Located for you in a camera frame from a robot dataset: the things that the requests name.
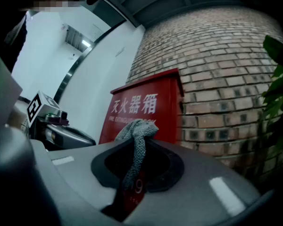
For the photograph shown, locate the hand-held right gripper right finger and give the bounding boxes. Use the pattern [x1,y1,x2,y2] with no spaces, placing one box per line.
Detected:
[124,137,274,226]

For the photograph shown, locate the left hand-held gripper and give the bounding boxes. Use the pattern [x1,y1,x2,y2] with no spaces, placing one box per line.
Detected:
[25,90,97,150]

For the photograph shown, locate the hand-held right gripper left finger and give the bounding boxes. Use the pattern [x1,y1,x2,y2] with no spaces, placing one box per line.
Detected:
[47,139,135,226]

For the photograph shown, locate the grey wiping cloth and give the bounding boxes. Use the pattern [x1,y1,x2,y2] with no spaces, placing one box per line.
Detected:
[115,120,160,197]

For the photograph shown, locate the red fire extinguisher box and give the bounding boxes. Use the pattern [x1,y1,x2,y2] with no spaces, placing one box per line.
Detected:
[98,67,185,213]

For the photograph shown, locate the person's left forearm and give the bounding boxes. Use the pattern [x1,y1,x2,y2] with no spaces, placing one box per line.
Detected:
[8,107,28,133]

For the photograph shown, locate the ceiling vent grille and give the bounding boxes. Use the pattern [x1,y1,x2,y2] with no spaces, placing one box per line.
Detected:
[65,24,86,53]

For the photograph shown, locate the person's black clothes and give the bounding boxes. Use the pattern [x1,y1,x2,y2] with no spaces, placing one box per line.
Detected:
[3,14,28,73]

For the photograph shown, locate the green potted plant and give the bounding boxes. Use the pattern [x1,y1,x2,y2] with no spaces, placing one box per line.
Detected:
[259,34,283,174]

